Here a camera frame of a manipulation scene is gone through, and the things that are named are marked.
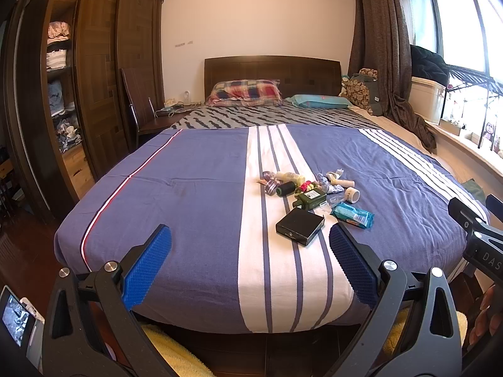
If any white tape roll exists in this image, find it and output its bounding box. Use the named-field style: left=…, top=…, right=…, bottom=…
left=345, top=187, right=361, bottom=203

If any green lotion bottle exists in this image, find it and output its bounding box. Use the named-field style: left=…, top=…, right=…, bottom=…
left=292, top=188, right=327, bottom=210

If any person's right hand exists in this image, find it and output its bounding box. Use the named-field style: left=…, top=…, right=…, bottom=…
left=469, top=284, right=501, bottom=346

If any teal wipes packet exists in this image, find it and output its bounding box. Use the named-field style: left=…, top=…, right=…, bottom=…
left=332, top=203, right=374, bottom=229

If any black flat box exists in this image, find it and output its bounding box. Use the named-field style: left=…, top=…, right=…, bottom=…
left=275, top=208, right=325, bottom=246

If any yellow fluffy blanket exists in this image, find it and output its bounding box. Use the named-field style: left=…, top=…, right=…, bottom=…
left=141, top=324, right=214, bottom=377

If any black thread spool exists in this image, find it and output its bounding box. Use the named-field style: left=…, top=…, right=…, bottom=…
left=275, top=181, right=297, bottom=198

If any small phone screen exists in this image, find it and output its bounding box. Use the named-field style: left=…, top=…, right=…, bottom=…
left=1, top=285, right=36, bottom=348

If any purple wrapped candy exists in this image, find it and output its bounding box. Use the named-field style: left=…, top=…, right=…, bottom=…
left=263, top=171, right=280, bottom=196

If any white storage box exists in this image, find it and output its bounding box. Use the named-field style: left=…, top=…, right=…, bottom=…
left=408, top=77, right=446, bottom=124

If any black metal rack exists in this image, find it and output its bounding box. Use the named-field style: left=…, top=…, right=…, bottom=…
left=442, top=66, right=502, bottom=153

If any teal pillow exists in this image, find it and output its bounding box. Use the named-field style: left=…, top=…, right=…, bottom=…
left=286, top=95, right=351, bottom=109

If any floral patterned bag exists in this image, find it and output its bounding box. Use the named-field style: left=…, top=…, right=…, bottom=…
left=342, top=68, right=383, bottom=117

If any black clothing pile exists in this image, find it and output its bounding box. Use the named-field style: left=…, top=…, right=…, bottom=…
left=410, top=45, right=449, bottom=87

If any dark wooden chair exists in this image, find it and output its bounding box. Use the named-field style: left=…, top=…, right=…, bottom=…
left=120, top=68, right=191, bottom=149

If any dark wooden headboard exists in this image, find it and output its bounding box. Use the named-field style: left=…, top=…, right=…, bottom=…
left=204, top=55, right=342, bottom=98

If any plaid red blue pillow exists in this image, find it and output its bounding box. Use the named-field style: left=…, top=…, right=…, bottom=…
left=206, top=79, right=283, bottom=107

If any brown curtain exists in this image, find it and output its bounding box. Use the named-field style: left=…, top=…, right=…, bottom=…
left=348, top=0, right=436, bottom=152

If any dark wooden wardrobe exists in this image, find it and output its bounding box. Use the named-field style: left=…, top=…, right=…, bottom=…
left=1, top=0, right=164, bottom=222

